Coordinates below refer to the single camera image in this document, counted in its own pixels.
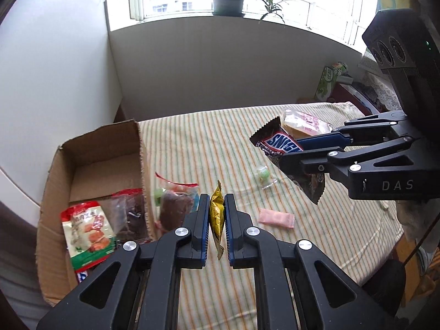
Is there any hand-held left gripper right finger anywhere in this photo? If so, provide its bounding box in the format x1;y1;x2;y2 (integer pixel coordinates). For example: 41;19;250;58
224;193;396;330

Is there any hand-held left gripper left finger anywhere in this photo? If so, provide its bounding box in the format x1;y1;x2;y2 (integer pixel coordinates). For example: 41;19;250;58
36;194;211;330

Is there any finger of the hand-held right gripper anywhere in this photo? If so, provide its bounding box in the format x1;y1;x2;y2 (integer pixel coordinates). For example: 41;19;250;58
296;110;409;152
279;137;423;183

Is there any gold foil snack packet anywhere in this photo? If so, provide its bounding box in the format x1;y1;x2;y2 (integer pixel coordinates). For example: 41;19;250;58
209;180;226;260

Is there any brown chocolate bar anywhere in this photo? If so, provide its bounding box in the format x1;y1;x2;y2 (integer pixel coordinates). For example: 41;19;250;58
249;117;325;205

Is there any clear dark cake packet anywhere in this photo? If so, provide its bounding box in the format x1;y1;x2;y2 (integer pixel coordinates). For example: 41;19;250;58
109;188;153;244
154;172;200;234

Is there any green red snack packet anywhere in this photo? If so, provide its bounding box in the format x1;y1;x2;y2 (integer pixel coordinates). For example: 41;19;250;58
61;202;117;271

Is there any brown cardboard box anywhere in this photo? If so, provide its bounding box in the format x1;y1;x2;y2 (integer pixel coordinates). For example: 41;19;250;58
36;120;155;305

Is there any sliced bread packet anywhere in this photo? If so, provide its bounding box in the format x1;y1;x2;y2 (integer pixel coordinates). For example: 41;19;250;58
282;109;333;136

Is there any white lace cloth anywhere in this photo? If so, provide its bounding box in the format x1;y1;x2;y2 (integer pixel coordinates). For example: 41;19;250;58
359;55;404;111

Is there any pink snack packet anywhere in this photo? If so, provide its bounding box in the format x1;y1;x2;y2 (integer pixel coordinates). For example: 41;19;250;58
258;209;296;228

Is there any dark brown box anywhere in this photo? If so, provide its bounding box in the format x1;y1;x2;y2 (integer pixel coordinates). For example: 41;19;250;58
332;82;382;117

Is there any green carton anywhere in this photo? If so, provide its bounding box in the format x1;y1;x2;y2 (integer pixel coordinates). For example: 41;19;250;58
314;62;348;102

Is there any striped blanket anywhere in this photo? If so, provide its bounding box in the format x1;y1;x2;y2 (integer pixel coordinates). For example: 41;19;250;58
113;101;404;330

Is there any grey cloth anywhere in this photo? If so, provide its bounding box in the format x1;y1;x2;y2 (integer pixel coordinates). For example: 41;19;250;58
395;199;440;244

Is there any white cabinet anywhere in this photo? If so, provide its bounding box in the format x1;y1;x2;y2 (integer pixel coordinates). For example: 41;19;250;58
0;0;124;221

